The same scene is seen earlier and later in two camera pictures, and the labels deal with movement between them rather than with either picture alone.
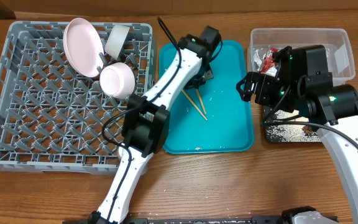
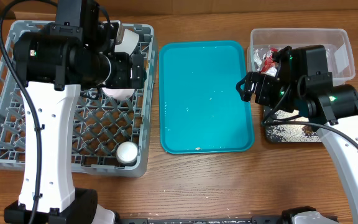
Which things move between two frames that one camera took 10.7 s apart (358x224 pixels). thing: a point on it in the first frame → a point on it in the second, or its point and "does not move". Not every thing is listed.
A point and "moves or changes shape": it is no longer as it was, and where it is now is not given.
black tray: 293,133 does not move
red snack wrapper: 268,62 does not move
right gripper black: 260,90 does not move
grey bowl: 116,40 moves or changes shape
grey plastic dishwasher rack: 42,114 does not move
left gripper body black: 201,78 → 120,76
